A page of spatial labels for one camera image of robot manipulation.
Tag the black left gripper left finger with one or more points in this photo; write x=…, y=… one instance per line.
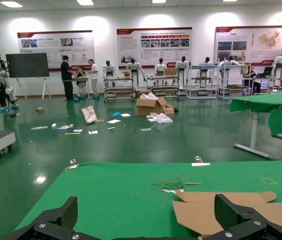
x=56, y=221

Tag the person in white shirt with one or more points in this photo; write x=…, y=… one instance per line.
x=94, y=72

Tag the silver binder clip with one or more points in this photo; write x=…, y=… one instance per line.
x=72, y=163
x=200, y=164

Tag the black display on white stand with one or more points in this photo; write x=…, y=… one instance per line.
x=27, y=65

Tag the person with blue shoe covers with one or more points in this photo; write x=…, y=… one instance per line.
x=2, y=97

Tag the blue and white packet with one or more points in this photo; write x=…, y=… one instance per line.
x=63, y=127
x=78, y=130
x=93, y=132

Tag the pale wooden strip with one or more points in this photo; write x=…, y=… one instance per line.
x=72, y=133

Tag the small white packet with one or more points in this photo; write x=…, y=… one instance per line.
x=54, y=125

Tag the white humanoid robot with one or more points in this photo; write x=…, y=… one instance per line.
x=133, y=66
x=160, y=68
x=206, y=61
x=230, y=61
x=280, y=62
x=182, y=64
x=108, y=70

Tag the wall poster with round icons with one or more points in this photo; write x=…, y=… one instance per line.
x=56, y=42

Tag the clear plastic wrapper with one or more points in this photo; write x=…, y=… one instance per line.
x=145, y=129
x=39, y=127

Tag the ceiling light panel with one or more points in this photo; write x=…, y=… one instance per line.
x=230, y=0
x=85, y=2
x=159, y=1
x=11, y=4

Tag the white table frame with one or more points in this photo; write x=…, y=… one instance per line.
x=254, y=132

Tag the white paper sheet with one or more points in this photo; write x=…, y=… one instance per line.
x=125, y=115
x=113, y=121

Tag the man in black clothes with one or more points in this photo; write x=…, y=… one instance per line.
x=67, y=75

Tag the brown tape roll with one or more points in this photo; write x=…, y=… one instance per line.
x=40, y=110

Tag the green paper shreds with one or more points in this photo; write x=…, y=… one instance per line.
x=168, y=184

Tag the long white desk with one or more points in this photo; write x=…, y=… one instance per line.
x=265, y=78

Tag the wall poster with map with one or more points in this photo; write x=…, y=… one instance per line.
x=245, y=37

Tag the seated person with dark hair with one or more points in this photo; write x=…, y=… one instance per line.
x=251, y=75

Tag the white jointed robot arm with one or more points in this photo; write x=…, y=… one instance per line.
x=8, y=91

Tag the black laptop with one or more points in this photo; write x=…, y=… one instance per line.
x=267, y=71

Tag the large open cardboard box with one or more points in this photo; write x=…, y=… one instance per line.
x=148, y=105

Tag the yellow curved scrap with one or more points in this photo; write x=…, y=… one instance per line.
x=99, y=121

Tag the cardboard box with lid hole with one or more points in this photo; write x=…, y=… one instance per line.
x=198, y=212

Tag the wall poster with photo row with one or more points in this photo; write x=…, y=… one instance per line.
x=155, y=42

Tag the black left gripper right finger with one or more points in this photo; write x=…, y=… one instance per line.
x=233, y=215

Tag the white metal shelf rack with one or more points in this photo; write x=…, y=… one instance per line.
x=203, y=66
x=230, y=87

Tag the seated person in dark top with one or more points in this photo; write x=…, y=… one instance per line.
x=81, y=73

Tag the small white desk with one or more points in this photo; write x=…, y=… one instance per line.
x=83, y=78

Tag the green draped table cloth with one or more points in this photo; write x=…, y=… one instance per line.
x=280, y=110

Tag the thin wooden stick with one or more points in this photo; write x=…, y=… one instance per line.
x=193, y=183

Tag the crumpled blue shoe cover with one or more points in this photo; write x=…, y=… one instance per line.
x=116, y=114

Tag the beige paper bag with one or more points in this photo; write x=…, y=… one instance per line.
x=88, y=114

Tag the metal trolley with shelves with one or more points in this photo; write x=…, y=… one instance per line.
x=119, y=87
x=163, y=86

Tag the white paper scrap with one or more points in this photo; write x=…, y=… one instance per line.
x=172, y=191

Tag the small brown carton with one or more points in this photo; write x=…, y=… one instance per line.
x=126, y=74

